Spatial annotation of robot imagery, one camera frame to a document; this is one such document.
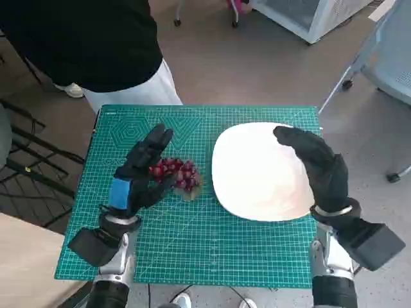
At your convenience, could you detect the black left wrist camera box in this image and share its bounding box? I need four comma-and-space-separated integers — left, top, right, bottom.
67, 227, 117, 268

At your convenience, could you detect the red toy grape bunch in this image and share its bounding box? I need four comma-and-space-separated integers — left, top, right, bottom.
148, 157, 203, 201

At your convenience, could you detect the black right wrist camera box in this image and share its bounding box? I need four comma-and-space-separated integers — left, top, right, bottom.
333, 218, 407, 272

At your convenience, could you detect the white square plate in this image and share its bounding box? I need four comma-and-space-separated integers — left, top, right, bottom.
211, 123, 317, 222

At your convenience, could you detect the black metal rack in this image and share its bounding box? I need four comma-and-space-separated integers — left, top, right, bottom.
0, 98, 86, 225

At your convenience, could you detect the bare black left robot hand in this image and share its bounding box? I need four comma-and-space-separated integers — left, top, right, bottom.
108, 124, 177, 219

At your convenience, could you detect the green cutting mat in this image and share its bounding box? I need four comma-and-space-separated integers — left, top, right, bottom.
56, 104, 323, 288

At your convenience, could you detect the person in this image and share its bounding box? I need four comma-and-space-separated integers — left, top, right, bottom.
0, 0, 184, 113
53, 81, 86, 99

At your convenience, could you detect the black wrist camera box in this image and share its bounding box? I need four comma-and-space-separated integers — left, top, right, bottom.
67, 227, 117, 268
333, 218, 407, 272

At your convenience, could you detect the beige flat board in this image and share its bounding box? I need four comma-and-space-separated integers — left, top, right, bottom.
369, 0, 392, 21

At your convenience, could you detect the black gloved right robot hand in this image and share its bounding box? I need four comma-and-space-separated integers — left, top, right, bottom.
272, 126, 350, 212

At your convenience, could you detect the light wooden desk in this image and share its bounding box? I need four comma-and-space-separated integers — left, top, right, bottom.
0, 211, 94, 308

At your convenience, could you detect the grey mesh chair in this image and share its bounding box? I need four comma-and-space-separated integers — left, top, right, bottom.
317, 0, 411, 184

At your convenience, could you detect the grey round seat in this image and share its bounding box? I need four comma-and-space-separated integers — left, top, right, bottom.
0, 105, 13, 169

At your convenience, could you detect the pink chair with castors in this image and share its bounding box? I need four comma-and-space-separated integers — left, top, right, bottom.
173, 0, 253, 29

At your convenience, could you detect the white mesh cabinet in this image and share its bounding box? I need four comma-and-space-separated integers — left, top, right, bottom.
250, 0, 376, 46

